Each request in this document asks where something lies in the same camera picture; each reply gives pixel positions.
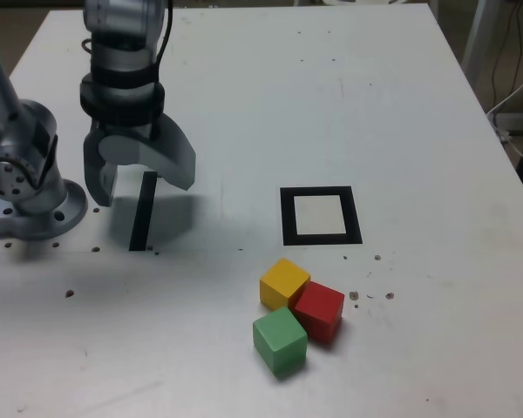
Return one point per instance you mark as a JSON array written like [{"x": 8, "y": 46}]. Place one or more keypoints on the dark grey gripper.
[{"x": 154, "y": 130}]

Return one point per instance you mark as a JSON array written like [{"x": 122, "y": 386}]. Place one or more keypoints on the yellow cube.
[{"x": 283, "y": 278}]

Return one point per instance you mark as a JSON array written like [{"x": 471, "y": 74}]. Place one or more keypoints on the green cube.
[{"x": 279, "y": 337}]

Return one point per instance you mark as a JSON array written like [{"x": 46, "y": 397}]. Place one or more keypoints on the red cube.
[{"x": 320, "y": 305}]

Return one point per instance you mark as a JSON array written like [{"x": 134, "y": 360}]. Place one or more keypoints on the black tape square outline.
[{"x": 287, "y": 217}]

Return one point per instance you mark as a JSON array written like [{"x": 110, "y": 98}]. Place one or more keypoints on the black tape strip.
[{"x": 143, "y": 209}]

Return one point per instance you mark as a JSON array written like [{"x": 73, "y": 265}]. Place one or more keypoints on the white metal frame leg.
[{"x": 477, "y": 35}]

